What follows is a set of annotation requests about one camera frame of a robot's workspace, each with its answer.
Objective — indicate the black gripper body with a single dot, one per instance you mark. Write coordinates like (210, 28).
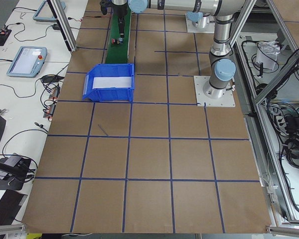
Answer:
(120, 13)

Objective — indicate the red push button switch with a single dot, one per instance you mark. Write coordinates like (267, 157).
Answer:
(117, 41)

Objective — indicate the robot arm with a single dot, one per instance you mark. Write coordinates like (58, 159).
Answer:
(199, 19)
(222, 70)

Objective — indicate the green conveyor belt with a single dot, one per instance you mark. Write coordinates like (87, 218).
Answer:
(118, 47)

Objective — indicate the blue plastic bin left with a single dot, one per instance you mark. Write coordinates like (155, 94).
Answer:
(109, 94)

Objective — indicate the white foam pad left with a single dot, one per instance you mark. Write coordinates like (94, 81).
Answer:
(112, 82)

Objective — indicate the teach pendant far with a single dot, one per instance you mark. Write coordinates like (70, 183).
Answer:
(44, 13)

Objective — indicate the teach pendant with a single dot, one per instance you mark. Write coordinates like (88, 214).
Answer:
(44, 13)
(27, 62)

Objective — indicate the teach pendant near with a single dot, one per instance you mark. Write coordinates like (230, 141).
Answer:
(27, 62)

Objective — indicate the aluminium frame post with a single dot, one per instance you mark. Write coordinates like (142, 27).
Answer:
(62, 21)

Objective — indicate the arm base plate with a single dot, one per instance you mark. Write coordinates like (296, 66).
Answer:
(207, 96)
(193, 29)

